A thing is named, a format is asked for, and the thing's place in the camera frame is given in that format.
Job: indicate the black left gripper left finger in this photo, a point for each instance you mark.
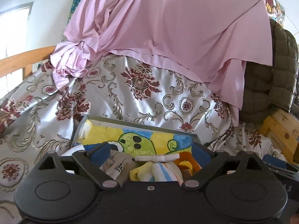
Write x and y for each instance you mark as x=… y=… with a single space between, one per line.
x=98 y=153

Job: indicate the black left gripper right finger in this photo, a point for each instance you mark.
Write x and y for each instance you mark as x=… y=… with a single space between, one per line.
x=201 y=154

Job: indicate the white cloth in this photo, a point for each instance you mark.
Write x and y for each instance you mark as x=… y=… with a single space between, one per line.
x=76 y=148

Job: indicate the striped white orange towel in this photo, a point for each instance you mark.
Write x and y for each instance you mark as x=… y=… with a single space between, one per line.
x=158 y=168

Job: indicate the grey tray with dinosaur picture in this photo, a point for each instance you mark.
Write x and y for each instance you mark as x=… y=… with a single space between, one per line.
x=131 y=138

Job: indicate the floral satin bed cover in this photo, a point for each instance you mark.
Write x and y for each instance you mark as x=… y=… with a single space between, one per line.
x=37 y=118

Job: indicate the wooden headboard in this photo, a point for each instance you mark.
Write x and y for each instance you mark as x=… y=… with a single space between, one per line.
x=282 y=128

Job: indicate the olive quilted jacket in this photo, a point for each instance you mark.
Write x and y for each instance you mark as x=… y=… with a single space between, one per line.
x=268 y=88

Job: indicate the pink sheet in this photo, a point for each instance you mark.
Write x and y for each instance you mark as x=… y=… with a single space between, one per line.
x=209 y=41

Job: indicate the window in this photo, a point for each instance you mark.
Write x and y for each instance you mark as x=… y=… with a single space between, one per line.
x=14 y=31

